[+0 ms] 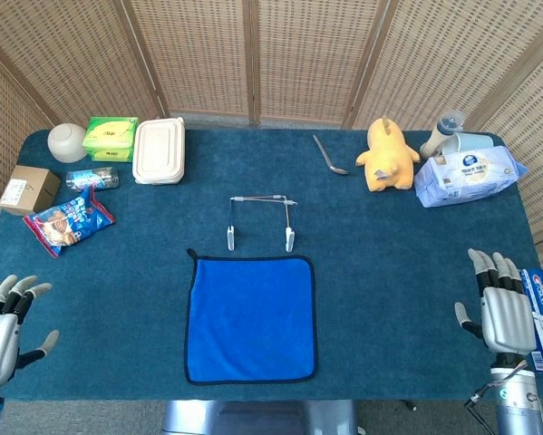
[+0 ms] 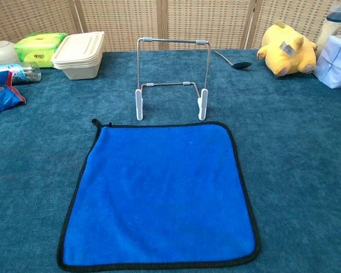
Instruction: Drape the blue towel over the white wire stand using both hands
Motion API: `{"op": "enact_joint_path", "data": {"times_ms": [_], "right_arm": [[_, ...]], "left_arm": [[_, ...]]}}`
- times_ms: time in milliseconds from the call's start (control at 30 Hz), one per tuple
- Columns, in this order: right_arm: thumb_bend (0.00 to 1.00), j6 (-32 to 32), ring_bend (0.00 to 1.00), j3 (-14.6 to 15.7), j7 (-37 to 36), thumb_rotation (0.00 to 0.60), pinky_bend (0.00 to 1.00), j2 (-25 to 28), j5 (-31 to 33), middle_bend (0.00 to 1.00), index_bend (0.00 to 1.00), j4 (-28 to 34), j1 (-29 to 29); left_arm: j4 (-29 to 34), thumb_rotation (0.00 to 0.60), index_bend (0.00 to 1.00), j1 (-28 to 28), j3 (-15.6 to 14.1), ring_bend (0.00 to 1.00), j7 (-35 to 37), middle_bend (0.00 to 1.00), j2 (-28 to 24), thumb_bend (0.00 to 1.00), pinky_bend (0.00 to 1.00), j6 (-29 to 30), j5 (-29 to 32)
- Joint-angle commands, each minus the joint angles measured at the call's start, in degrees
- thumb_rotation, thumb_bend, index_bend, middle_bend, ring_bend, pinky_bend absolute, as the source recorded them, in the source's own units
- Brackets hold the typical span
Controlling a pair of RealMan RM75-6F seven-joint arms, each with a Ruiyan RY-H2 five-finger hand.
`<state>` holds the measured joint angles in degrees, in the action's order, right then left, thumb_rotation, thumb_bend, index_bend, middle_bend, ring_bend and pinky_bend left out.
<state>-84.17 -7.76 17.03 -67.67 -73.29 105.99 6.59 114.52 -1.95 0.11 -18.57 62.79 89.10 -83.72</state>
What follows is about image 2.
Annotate baby bottle with blue cap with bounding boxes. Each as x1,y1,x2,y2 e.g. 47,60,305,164
315,3,341,57

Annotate teal tablecloth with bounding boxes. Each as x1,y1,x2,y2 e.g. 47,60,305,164
0,48,341,273

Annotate metal wire rack white feet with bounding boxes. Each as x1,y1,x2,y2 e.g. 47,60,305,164
134,36,211,122

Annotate black spoon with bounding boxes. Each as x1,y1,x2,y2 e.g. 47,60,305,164
214,50,253,71

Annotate blue microfiber towel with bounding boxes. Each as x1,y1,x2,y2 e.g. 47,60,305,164
56,118,261,272

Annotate clear bottle with blue label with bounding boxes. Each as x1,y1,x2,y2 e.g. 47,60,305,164
0,61,42,85

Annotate pale lavender wrapped box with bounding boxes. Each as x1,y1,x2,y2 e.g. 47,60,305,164
312,31,341,89

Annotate yellow plush toy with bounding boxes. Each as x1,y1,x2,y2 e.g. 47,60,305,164
256,19,318,78

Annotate beige upturned bowl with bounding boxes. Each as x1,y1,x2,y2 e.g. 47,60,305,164
0,40,21,69

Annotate wooden rattan folding screen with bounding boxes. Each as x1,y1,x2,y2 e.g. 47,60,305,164
0,0,341,53

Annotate green tissue pack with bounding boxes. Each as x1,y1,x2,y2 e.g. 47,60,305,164
14,32,68,69

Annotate beige lidded food container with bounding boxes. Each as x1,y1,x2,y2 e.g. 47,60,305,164
51,31,106,81

